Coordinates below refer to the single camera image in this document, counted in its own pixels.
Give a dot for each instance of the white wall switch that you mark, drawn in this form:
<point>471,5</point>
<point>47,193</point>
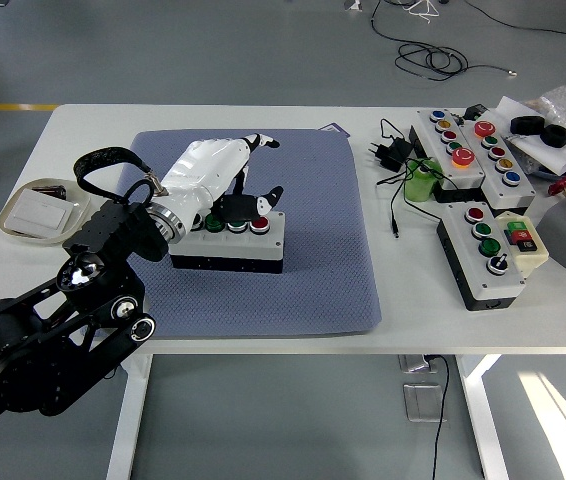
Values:
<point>35,214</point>

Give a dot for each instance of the metal floor socket plate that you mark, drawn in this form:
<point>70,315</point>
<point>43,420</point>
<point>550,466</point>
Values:
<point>420,402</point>

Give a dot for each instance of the white table leg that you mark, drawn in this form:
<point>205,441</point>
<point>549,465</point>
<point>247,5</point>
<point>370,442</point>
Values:
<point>483,425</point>
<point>130,425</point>

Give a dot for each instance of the four-button box with selector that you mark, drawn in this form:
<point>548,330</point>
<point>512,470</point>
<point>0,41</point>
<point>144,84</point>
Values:
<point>500,282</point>

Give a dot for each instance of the cream switch, green red buttons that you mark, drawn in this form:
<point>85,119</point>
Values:
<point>533,257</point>

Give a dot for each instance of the black power adapter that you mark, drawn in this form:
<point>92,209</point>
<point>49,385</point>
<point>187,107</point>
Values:
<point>395,152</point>

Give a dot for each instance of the cream oval tray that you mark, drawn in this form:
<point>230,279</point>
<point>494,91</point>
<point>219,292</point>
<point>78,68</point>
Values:
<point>13,192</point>

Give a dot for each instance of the small black box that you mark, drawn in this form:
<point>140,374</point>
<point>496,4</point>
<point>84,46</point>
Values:
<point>475,111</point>

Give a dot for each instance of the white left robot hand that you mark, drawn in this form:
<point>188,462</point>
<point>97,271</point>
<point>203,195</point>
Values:
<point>203,170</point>

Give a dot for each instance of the grey-blue textured mat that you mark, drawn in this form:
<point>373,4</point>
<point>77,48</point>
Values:
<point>313,200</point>

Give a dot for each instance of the red knob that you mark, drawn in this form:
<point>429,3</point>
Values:
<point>560,186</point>

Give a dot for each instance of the dark brown small object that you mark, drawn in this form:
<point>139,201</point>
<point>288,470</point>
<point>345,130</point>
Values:
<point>55,191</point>

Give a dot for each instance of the five-button box, stop button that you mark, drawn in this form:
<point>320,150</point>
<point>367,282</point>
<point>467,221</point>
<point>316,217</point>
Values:
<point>470,174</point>
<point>508,192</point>

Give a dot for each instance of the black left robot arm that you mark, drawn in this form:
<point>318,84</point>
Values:
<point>113,230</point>

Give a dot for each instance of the three-button control box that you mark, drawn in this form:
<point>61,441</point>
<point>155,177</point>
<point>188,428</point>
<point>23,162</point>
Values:
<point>263,247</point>

